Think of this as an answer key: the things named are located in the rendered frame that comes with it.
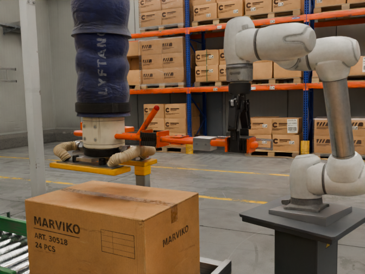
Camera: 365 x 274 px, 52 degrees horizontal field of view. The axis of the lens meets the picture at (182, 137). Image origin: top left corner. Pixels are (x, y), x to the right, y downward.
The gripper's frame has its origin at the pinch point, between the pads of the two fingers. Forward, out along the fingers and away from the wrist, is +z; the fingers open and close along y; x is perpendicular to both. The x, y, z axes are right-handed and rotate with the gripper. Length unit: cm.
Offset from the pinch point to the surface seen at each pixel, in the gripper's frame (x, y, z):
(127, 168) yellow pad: -42.6, 8.0, 10.9
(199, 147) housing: -13.6, 3.7, 1.7
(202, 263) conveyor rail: -29, -28, 60
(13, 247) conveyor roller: -138, -8, 65
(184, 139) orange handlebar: -19.7, 3.7, -0.5
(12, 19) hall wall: -949, -621, -260
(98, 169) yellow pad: -50, 16, 10
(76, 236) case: -57, 22, 35
